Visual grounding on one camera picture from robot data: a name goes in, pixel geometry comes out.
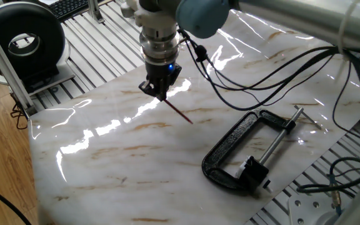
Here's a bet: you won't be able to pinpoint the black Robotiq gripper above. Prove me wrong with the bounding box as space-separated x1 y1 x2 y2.
138 60 183 101

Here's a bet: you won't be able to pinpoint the red pencil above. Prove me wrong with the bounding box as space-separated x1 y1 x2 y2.
162 99 194 125

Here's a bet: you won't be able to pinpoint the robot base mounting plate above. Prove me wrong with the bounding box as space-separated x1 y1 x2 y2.
287 194 338 225

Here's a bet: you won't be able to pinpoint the glossy marble pattern sheet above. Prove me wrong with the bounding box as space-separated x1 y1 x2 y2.
27 8 360 225

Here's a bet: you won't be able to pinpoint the black metal C-clamp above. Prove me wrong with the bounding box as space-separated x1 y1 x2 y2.
201 105 323 193

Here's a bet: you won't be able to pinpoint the black computer keyboard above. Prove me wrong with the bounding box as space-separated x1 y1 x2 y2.
47 0 106 23

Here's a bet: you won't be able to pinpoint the white small block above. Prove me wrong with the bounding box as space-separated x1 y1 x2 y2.
235 155 275 193

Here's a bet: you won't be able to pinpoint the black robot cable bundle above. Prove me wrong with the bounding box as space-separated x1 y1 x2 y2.
177 28 360 142

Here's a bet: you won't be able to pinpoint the small aluminium bracket post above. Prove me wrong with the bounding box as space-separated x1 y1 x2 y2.
87 0 106 24

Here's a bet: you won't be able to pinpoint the tangled black cable under frame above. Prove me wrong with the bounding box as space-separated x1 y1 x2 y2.
9 101 29 131

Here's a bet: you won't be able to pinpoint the aluminium frame post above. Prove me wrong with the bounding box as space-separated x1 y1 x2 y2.
0 11 39 117

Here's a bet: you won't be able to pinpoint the black cables by robot base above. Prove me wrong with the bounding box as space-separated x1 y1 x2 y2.
296 156 360 216

